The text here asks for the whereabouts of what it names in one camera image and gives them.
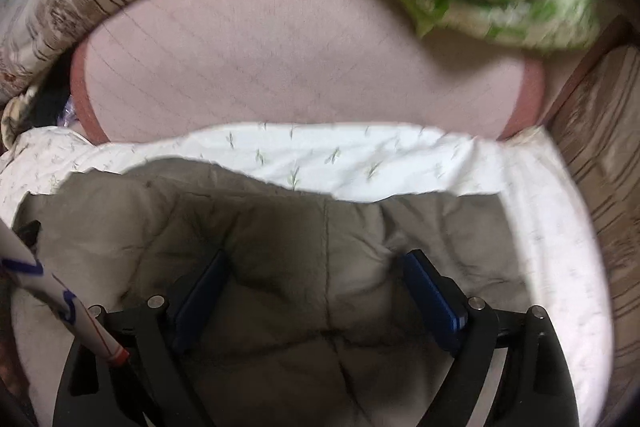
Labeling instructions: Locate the striped brown bolster quilt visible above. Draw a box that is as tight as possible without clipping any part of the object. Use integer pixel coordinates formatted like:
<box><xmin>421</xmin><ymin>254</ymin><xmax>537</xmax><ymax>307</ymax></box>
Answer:
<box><xmin>550</xmin><ymin>44</ymin><xmax>639</xmax><ymax>415</ymax></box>

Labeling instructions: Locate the white leaf-print quilt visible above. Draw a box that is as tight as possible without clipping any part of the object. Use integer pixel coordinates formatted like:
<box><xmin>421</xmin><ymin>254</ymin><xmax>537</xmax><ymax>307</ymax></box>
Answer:
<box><xmin>1</xmin><ymin>124</ymin><xmax>613</xmax><ymax>426</ymax></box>

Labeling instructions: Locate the cream floral cloth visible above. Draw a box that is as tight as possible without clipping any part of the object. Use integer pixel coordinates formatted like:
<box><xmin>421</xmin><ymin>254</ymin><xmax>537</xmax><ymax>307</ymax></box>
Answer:
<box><xmin>1</xmin><ymin>83</ymin><xmax>40</xmax><ymax>150</ymax></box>

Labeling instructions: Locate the olive hooded puffer jacket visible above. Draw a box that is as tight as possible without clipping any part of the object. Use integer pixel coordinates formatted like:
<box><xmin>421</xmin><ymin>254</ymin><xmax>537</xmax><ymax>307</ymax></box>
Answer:
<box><xmin>12</xmin><ymin>158</ymin><xmax>530</xmax><ymax>426</ymax></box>

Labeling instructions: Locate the pink quilted pillow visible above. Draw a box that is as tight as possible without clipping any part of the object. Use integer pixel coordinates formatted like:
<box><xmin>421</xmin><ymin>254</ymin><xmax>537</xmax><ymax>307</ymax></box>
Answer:
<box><xmin>70</xmin><ymin>0</ymin><xmax>544</xmax><ymax>143</ymax></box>

